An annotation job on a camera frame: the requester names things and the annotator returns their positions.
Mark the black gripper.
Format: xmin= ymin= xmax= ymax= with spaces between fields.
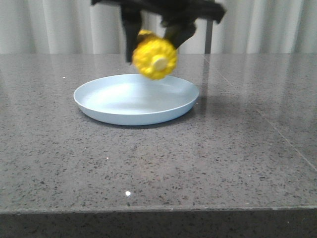
xmin=91 ymin=0 xmax=226 ymax=62

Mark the yellow corn cob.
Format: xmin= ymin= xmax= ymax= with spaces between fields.
xmin=132 ymin=29 xmax=178 ymax=80

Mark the light blue round plate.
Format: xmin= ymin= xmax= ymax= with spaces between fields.
xmin=73 ymin=74 xmax=199 ymax=125

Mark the grey pleated curtain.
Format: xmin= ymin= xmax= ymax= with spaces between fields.
xmin=0 ymin=0 xmax=317 ymax=54

